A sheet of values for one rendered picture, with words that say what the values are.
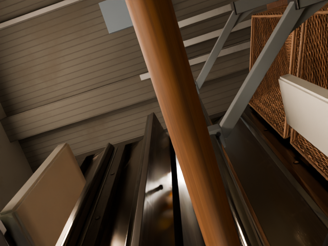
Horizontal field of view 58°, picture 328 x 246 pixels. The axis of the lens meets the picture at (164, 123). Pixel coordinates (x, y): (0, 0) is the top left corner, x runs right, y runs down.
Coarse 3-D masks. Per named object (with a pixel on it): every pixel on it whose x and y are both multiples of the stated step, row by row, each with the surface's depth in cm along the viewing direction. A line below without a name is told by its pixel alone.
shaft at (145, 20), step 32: (128, 0) 19; (160, 0) 19; (160, 32) 19; (160, 64) 20; (160, 96) 21; (192, 96) 21; (192, 128) 22; (192, 160) 22; (192, 192) 24; (224, 192) 24; (224, 224) 24
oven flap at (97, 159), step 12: (108, 144) 178; (96, 156) 182; (108, 156) 168; (84, 168) 176; (96, 168) 150; (96, 180) 141; (84, 192) 129; (84, 204) 122; (72, 216) 121; (84, 216) 117; (72, 228) 106; (60, 240) 109; (72, 240) 103
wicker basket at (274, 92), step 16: (256, 16) 149; (272, 16) 127; (256, 32) 160; (256, 48) 162; (288, 48) 159; (272, 64) 165; (288, 64) 165; (304, 64) 112; (272, 80) 168; (256, 96) 172; (272, 96) 161; (272, 112) 146; (288, 128) 120
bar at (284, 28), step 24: (240, 0) 96; (264, 0) 96; (288, 0) 55; (312, 0) 52; (288, 24) 54; (216, 48) 102; (264, 48) 57; (264, 72) 57; (240, 96) 59; (216, 144) 55; (240, 192) 40; (240, 216) 36; (240, 240) 33; (264, 240) 31
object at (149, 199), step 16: (160, 128) 169; (160, 144) 148; (144, 160) 116; (160, 160) 132; (144, 176) 103; (160, 176) 119; (144, 192) 93; (160, 192) 108; (144, 208) 86; (160, 208) 99; (144, 224) 80; (160, 224) 92; (144, 240) 75; (160, 240) 85
